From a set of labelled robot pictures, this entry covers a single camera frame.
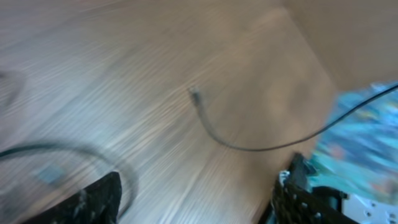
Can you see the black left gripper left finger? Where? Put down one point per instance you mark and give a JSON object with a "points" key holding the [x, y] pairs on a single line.
{"points": [[97, 203]]}

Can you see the blue patterned cloth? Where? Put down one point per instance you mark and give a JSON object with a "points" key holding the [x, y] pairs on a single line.
{"points": [[359, 154]]}

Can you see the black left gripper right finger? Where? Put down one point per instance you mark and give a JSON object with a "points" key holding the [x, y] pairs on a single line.
{"points": [[293, 201]]}

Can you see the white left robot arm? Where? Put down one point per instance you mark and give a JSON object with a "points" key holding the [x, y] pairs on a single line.
{"points": [[359, 209]]}

